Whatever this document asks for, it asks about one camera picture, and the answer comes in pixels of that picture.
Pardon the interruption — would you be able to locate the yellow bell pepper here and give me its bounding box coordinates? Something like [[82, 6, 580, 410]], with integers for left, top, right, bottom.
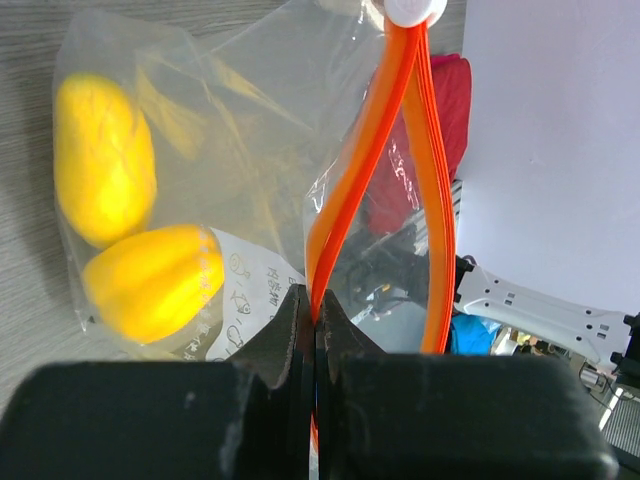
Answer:
[[82, 224, 225, 344]]

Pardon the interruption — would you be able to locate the clear orange zip top bag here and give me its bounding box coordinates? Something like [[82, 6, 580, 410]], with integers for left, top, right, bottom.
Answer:
[[51, 0, 457, 451]]

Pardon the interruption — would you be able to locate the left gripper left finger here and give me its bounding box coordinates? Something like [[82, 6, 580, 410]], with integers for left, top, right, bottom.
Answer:
[[230, 284, 311, 479]]

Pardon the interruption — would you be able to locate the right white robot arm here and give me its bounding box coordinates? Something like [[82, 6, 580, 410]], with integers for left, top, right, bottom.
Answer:
[[454, 257, 639, 379]]

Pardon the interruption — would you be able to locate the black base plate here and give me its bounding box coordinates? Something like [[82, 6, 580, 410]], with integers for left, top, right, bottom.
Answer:
[[343, 225, 429, 324]]

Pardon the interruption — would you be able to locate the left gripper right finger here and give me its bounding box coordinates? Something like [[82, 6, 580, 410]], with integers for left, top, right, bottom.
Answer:
[[315, 290, 384, 479]]

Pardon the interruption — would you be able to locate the red folded cloth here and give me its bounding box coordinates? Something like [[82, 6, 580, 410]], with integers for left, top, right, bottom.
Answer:
[[364, 53, 473, 236]]

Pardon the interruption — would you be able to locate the yellow mango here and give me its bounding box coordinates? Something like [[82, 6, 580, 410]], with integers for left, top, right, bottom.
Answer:
[[54, 72, 157, 248]]

